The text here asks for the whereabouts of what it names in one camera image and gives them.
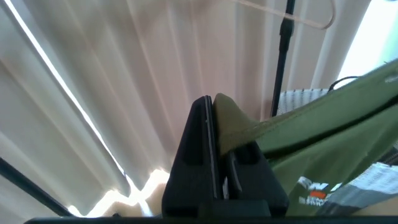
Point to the pink clothes hanger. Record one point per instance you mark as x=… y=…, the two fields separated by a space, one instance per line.
x=311 y=24

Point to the beige curtain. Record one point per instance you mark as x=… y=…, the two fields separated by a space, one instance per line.
x=124 y=77

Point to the green printed shirt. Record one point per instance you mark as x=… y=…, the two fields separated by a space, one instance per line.
x=311 y=124

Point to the white laundry basket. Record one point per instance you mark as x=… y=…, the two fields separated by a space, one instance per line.
x=298 y=101

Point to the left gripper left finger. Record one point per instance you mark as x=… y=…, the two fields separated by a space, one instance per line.
x=189 y=183

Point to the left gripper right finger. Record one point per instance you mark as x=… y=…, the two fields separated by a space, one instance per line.
x=258 y=186

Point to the black clothes rack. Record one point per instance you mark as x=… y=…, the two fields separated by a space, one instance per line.
x=286 y=31

